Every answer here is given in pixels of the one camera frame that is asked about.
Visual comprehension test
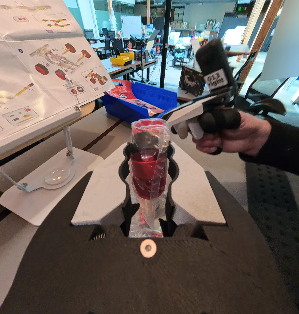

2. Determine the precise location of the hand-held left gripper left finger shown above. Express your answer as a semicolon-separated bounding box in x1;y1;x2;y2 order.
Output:
71;142;131;227

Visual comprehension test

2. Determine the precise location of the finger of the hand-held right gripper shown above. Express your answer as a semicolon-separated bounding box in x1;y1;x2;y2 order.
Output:
167;103;206;127
161;94;218;121

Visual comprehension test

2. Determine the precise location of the person's right forearm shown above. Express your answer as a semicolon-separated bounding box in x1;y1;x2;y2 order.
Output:
239;117;299;179

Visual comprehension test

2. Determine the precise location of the white whiteboard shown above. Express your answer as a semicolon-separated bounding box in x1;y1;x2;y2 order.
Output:
121;15;142;39

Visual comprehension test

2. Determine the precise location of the clear bag of red wheels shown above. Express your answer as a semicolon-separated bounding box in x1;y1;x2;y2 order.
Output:
129;118;171;238

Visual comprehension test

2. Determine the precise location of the black toy box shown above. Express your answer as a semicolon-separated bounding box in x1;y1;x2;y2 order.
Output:
179;66;206;97

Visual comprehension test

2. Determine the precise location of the blue plastic bin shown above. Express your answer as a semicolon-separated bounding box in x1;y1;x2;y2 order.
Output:
100;81;178;124

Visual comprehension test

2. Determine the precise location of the black perforated mat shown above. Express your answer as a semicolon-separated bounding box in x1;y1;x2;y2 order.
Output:
246;162;299;314

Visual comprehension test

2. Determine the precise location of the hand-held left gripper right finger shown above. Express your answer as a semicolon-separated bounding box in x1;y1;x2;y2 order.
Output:
165;142;226;226

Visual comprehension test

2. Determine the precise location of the black office chair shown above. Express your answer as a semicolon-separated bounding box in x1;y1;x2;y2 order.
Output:
111;39;126;57

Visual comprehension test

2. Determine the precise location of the person's right hand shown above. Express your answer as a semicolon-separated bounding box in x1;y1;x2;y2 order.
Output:
192;110;273;156

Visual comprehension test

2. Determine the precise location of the white stand with wooden board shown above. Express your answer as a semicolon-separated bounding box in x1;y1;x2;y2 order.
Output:
0;99;105;226

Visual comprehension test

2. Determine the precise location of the toy instruction sheet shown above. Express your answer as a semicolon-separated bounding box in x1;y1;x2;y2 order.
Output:
0;0;116;152

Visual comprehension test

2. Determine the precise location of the black pole with ribbed disc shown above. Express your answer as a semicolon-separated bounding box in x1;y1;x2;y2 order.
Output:
159;0;173;89

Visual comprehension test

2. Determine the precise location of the red printed packet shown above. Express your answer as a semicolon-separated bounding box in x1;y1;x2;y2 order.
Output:
106;79;165;116

